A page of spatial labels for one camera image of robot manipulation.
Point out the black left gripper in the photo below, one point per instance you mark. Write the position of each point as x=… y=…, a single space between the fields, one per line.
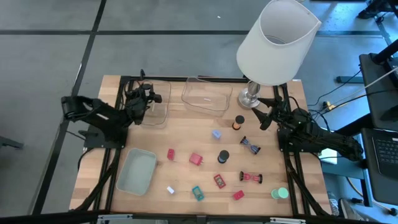
x=136 y=104

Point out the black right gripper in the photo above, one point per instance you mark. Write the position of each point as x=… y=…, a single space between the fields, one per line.
x=280 y=112

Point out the orange sand timer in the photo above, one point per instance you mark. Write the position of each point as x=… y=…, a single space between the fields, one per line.
x=238 y=119

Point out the indigo blue sand timer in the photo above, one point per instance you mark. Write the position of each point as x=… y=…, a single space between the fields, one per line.
x=250 y=145

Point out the small red block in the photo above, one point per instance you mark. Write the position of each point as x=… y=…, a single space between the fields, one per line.
x=238 y=195
x=170 y=154

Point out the pale blue small block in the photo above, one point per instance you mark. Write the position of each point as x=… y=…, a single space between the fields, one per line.
x=216 y=134

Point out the red sand timer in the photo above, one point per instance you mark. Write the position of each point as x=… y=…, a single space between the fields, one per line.
x=250 y=177

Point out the red plug adapter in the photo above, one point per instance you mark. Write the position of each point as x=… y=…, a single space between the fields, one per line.
x=195 y=159

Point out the green sand timer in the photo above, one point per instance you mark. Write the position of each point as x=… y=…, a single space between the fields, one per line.
x=281 y=193

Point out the red rectangular gadget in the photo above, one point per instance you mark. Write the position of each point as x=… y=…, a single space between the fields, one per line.
x=219 y=181

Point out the small white eraser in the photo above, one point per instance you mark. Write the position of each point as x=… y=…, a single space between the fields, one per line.
x=170 y=189

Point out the teal rectangular gadget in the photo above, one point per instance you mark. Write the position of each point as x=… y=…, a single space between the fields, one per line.
x=197 y=193

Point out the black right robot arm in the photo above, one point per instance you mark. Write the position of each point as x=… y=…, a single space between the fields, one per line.
x=326 y=138

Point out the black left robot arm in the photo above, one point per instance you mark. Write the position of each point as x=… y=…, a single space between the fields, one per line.
x=102 y=116

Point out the black office chair base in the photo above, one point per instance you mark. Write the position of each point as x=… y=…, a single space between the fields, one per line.
x=373 y=11

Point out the narrow clear plastic bin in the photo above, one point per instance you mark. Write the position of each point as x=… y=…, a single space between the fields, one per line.
x=161 y=115

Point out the wide clear plastic bin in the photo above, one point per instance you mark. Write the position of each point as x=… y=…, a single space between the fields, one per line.
x=214 y=105

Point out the white shade silver table lamp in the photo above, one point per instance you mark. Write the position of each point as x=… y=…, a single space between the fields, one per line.
x=273 y=56

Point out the yellow power plug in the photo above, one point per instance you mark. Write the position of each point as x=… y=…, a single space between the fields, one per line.
x=330 y=106

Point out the grey plastic bin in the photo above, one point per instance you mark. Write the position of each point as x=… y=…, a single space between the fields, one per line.
x=136 y=172

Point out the white box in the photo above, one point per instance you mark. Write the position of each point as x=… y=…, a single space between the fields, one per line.
x=329 y=157

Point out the dark desk foot bar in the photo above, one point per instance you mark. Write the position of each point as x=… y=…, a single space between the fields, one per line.
x=348 y=79

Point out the black side desk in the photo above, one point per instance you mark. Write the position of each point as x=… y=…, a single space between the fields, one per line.
x=376 y=93

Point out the black laptop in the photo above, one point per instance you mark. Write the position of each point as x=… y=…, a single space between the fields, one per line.
x=385 y=155

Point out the grey furniture foot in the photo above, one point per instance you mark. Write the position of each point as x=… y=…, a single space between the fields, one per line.
x=9 y=143

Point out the black aluminium table frame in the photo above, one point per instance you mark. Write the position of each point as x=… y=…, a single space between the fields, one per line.
x=174 y=78

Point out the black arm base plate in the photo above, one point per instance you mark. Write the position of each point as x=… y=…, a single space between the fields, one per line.
x=93 y=141
x=284 y=146

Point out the black camera gantry bar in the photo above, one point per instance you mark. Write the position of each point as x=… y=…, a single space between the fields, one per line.
x=46 y=217

